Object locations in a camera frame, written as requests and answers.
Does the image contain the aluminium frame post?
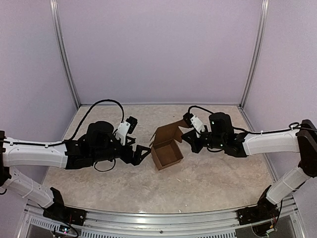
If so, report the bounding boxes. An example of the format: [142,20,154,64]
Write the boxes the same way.
[239,0,269,110]
[50,0,81,110]

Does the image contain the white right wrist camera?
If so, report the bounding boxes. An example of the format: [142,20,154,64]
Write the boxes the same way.
[183,112,208,138]

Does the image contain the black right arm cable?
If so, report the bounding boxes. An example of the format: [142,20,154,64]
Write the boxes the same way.
[187,105,317,139]

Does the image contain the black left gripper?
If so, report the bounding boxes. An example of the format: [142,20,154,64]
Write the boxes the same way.
[92,136,152,166]

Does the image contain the front aluminium frame rail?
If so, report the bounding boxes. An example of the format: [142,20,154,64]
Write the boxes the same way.
[16,196,308,238]

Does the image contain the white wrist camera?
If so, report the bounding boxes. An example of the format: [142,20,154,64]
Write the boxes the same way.
[114,116,138,146]
[183,112,208,138]

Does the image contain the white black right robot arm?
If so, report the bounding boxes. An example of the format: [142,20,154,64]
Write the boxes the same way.
[181,112,317,220]

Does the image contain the left aluminium frame post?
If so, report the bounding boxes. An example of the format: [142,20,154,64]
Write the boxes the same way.
[50,0,81,110]

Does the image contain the right aluminium frame post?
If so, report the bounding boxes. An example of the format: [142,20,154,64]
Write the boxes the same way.
[239,0,269,110]

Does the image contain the brown cardboard box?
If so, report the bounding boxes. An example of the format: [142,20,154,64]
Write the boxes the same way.
[150,119,189,171]

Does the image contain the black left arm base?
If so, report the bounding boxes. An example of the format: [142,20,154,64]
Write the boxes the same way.
[43,187,87,226]

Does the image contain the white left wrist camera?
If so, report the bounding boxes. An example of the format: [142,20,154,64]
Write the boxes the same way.
[114,116,138,146]

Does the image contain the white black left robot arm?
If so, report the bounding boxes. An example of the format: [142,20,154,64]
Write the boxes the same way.
[0,121,151,221]

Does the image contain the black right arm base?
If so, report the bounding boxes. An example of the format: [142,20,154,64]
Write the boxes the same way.
[236,185,280,225]

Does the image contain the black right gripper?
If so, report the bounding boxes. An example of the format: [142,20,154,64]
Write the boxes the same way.
[181,129,225,154]

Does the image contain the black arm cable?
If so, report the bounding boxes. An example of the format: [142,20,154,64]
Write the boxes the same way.
[0,100,124,173]
[187,105,317,139]

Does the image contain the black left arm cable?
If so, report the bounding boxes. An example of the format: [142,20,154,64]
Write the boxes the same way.
[0,100,124,173]

